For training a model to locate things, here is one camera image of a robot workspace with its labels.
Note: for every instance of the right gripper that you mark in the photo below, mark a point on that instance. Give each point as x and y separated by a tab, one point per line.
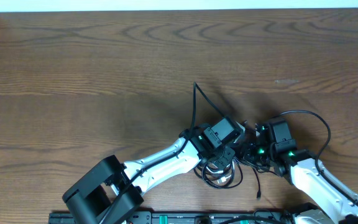
247	152

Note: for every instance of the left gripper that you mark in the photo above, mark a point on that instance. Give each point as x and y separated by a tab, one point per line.
224	164

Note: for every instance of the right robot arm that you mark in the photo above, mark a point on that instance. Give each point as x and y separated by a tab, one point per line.
305	171

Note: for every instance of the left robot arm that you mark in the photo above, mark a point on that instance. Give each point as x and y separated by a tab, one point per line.
111	191

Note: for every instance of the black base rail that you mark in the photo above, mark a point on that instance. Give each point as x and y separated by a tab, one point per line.
147	217

